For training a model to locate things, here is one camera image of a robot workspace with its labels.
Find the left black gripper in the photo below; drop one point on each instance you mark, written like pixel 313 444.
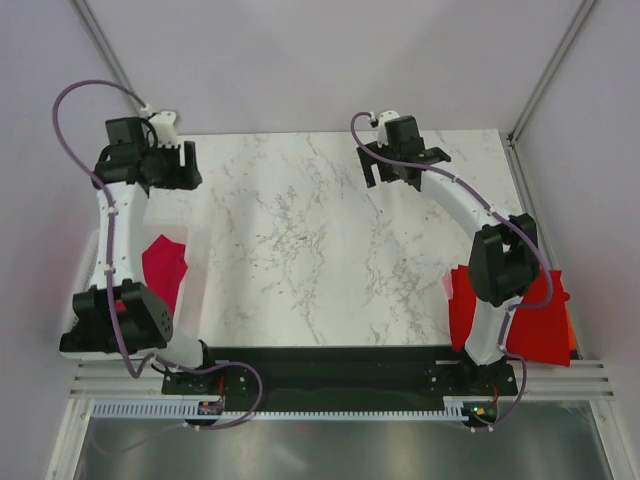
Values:
pixel 185 178

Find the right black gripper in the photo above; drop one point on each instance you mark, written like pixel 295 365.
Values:
pixel 367 161

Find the magenta t shirt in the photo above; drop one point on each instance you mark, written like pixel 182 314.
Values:
pixel 164 268

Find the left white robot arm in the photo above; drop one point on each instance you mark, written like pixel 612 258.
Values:
pixel 112 200

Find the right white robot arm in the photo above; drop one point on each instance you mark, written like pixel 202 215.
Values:
pixel 504 260

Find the folded red t shirt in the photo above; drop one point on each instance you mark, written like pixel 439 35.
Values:
pixel 538 335

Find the folded orange t shirt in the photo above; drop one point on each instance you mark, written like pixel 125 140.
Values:
pixel 571 336

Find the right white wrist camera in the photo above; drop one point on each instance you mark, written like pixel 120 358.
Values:
pixel 378 122

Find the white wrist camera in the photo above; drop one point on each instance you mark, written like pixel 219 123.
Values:
pixel 163 124
pixel 378 122

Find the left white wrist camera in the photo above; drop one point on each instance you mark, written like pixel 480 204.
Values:
pixel 163 124

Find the left aluminium corner post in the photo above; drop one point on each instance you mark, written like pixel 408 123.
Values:
pixel 91 25

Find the aluminium corner post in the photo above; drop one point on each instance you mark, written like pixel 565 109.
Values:
pixel 91 25
pixel 560 53

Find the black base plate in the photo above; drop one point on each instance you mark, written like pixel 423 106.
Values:
pixel 343 378

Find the grey slotted cable duct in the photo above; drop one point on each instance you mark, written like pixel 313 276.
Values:
pixel 196 409

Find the right aluminium corner post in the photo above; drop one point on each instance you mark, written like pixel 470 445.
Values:
pixel 560 53

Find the aluminium rail frame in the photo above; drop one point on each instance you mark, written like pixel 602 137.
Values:
pixel 582 380

